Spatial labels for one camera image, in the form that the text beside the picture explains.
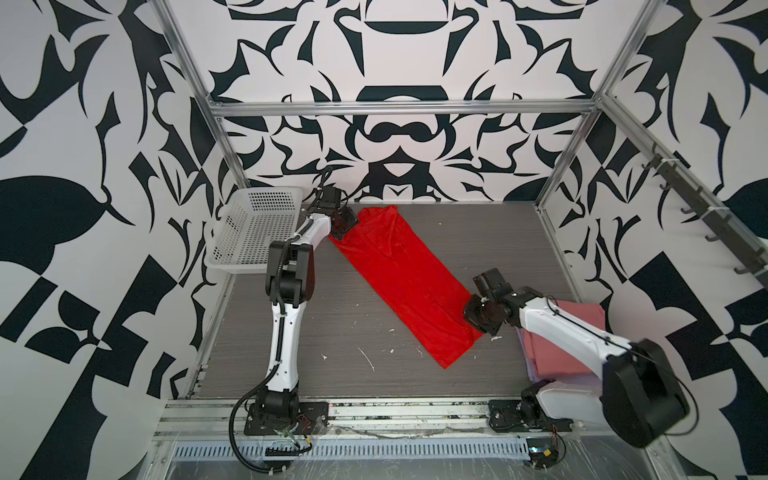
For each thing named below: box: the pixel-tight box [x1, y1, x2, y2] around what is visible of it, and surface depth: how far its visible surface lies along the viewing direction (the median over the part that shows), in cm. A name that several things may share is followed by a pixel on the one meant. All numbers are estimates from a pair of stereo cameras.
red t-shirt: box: [329, 206, 483, 369], surface depth 102 cm
